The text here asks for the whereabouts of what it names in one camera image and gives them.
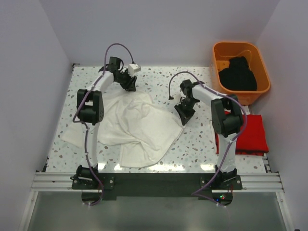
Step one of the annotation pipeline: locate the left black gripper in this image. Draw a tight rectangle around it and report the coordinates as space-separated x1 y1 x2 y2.
115 69 137 92

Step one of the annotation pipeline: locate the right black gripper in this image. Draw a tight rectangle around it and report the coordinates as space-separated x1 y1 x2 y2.
175 98 198 125

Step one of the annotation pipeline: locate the white t shirt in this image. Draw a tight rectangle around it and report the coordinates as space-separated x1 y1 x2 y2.
61 90 184 168

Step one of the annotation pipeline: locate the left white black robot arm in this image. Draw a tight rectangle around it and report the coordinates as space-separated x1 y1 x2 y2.
71 57 137 191

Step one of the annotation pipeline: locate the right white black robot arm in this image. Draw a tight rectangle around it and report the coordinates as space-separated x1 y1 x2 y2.
175 80 246 189

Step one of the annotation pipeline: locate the black garment in bin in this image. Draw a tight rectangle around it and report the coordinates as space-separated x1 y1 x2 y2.
218 56 257 91

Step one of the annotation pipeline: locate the orange plastic bin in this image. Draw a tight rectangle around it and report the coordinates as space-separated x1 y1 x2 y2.
210 42 270 105

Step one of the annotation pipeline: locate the folded red t shirt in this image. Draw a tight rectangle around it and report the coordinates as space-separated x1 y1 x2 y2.
213 114 269 155

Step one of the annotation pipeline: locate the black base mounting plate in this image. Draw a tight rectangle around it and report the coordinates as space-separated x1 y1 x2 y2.
70 170 243 205

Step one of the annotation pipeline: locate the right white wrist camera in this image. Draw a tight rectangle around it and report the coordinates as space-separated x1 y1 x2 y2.
174 94 185 104

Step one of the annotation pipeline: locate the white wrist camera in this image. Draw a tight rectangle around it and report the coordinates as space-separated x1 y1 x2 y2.
174 94 185 104
128 63 141 76

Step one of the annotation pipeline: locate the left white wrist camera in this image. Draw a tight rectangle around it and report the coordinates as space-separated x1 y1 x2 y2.
128 63 141 76

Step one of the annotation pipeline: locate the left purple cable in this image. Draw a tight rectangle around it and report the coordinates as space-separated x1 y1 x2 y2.
72 43 135 206

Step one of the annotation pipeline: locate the purple cable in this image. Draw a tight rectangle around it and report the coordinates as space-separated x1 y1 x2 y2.
72 43 135 206
167 71 249 202

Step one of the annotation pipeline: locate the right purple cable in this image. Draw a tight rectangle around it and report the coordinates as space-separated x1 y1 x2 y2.
167 71 249 202

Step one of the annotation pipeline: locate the aluminium extrusion rail frame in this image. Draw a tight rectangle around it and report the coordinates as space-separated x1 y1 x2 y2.
20 150 295 231

